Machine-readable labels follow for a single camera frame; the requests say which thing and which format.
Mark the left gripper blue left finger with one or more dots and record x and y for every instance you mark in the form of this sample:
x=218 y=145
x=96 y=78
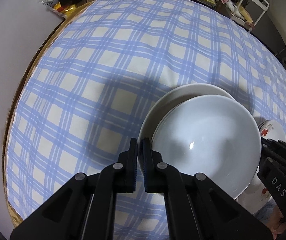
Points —
x=126 y=181

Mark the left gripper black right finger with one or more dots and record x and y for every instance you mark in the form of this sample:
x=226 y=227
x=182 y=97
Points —
x=149 y=159

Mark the red patterned bowl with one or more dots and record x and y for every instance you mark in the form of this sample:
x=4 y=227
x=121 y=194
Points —
x=212 y=134

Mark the plain white bowl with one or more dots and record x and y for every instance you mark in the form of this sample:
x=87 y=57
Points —
x=171 y=100

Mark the person's right hand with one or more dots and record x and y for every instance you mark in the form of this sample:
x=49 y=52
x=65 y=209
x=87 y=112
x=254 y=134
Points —
x=271 y=216

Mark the blue plaid tablecloth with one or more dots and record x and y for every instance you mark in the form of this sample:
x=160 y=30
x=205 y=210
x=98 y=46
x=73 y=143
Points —
x=95 y=84

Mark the white metal cart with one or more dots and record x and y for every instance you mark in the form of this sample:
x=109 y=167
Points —
x=248 y=13

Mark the snack bags on floor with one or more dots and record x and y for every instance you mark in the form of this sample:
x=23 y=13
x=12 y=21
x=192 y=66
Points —
x=55 y=6

